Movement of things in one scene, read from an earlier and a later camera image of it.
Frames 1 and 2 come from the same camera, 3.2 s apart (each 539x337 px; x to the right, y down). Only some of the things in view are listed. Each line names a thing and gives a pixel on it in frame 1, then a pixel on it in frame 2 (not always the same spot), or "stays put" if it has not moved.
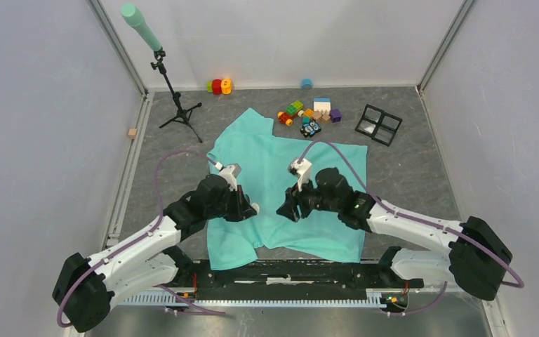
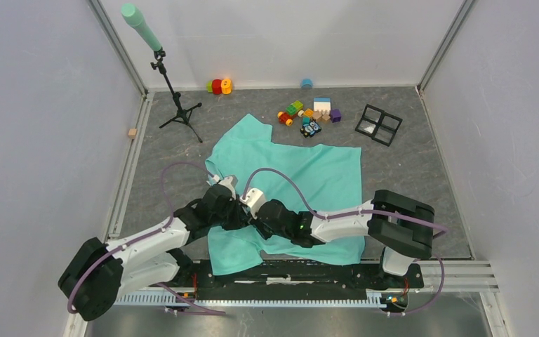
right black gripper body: [308, 199] -> [264, 232]
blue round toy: [306, 83] stays put
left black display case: [370, 121] stays put
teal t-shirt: [246, 141] stays put
